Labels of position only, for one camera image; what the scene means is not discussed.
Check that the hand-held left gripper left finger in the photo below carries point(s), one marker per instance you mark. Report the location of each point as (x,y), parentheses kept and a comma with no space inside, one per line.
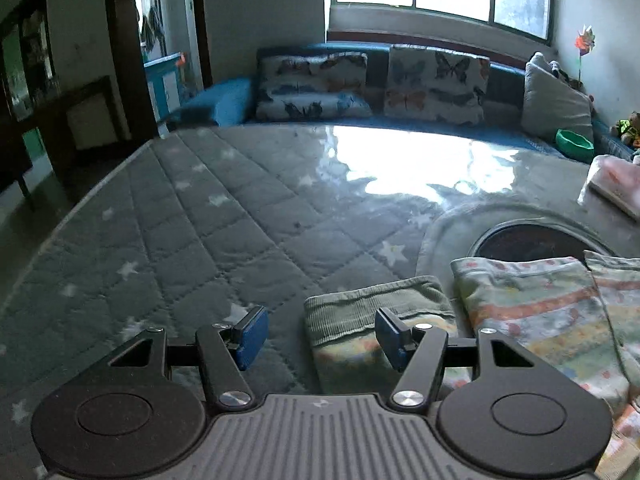
(252,334)

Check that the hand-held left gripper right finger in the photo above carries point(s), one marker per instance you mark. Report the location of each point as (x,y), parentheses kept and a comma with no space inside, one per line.
(391,342)

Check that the pastel printed baby pants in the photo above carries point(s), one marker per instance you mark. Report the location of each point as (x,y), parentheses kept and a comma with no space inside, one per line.
(530,310)

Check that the grey star quilted mat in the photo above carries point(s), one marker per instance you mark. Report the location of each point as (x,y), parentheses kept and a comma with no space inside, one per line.
(200,240)

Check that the blue sofa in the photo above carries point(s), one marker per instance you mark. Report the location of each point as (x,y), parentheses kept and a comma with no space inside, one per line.
(225,100)

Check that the wide butterfly print cushion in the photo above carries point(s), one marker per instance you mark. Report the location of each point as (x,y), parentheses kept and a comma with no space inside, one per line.
(310,87)

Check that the square butterfly print cushion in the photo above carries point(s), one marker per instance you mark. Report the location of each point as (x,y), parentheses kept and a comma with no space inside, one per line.
(435,85)

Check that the blue crib railing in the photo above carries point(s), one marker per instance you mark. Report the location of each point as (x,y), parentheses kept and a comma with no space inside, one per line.
(162,85)

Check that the green bowl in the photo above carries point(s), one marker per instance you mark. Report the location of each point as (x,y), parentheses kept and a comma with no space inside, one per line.
(575,144)

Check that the pink folded cloth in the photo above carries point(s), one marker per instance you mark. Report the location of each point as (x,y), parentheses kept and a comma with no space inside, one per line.
(617,180)

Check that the plain grey cushion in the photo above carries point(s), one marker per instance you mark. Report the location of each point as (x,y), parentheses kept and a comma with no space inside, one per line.
(552,105)

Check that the dark wooden cabinet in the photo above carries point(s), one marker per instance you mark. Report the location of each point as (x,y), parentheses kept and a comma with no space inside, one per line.
(45,110)

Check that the green plush toy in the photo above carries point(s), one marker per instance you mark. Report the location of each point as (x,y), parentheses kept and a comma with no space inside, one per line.
(627,130)

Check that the colourful pinwheel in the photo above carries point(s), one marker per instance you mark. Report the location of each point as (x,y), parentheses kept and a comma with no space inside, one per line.
(585,42)

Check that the dark wooden door frame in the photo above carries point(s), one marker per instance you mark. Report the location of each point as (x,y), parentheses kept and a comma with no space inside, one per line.
(130,50)

